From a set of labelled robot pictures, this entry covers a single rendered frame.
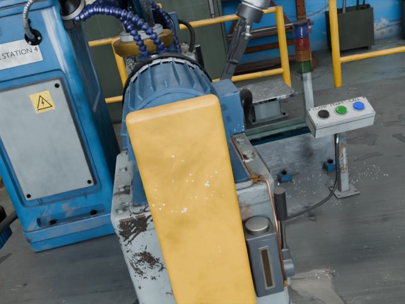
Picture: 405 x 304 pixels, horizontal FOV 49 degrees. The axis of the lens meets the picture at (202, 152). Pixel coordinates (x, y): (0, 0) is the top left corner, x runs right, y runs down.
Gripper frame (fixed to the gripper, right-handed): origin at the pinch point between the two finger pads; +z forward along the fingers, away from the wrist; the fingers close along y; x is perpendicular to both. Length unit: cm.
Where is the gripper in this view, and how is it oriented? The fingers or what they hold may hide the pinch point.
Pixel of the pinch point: (227, 73)
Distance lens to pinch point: 136.9
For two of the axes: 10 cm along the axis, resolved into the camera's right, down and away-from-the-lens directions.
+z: -3.2, 8.9, 3.3
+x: 9.4, 2.5, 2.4
